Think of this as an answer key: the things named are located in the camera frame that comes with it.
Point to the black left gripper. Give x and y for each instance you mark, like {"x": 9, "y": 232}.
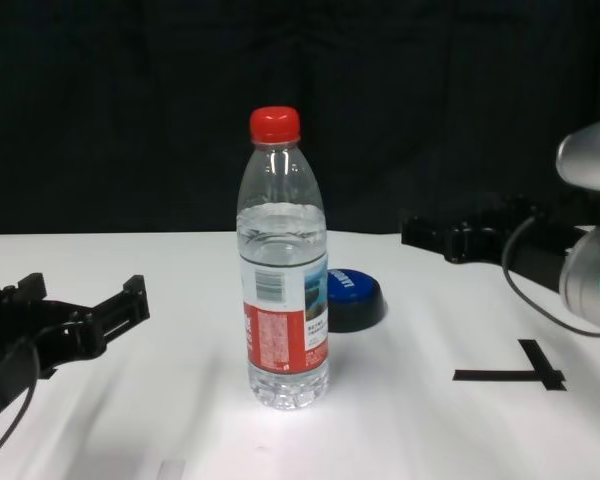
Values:
{"x": 55, "y": 340}

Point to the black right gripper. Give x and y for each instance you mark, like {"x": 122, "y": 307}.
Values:
{"x": 535, "y": 240}

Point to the blue push button black base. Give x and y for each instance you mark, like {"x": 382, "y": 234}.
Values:
{"x": 356, "y": 296}

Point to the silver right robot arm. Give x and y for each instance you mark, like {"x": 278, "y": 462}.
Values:
{"x": 595, "y": 280}

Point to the clear water bottle red cap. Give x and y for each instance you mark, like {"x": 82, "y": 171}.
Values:
{"x": 280, "y": 225}

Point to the black T-shaped tape mark long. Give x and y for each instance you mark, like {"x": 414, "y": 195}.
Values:
{"x": 530, "y": 372}

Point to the black curtain backdrop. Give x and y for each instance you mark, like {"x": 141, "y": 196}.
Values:
{"x": 130, "y": 100}

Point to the clear right wrist camera housing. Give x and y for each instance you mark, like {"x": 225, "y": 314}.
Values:
{"x": 592, "y": 160}

